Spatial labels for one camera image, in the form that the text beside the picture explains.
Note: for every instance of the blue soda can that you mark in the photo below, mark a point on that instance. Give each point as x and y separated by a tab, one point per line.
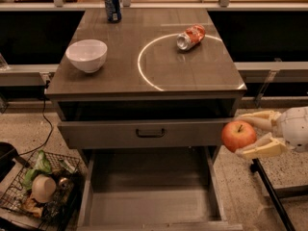
112	8

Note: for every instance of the black wire basket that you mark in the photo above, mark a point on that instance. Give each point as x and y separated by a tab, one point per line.
56	214

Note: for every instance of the beige cup in basket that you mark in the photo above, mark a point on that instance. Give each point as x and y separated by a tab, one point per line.
43	188

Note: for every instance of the black metal chair leg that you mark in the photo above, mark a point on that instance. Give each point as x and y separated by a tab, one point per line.
276	194

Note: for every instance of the grey drawer cabinet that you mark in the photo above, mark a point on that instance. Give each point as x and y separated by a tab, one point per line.
146	76

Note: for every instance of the white bowl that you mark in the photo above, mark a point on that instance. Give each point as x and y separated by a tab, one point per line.
87	55

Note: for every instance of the red apple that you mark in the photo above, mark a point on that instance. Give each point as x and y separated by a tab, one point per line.
238	134

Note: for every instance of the closed drawer with handle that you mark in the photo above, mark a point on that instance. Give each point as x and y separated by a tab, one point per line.
142	133

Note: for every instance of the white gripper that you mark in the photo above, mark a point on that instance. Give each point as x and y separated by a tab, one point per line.
295	128

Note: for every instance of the open bottom drawer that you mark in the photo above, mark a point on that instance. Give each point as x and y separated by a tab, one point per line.
152	189

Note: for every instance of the crushed orange soda can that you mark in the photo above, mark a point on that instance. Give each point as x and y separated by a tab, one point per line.
190	37

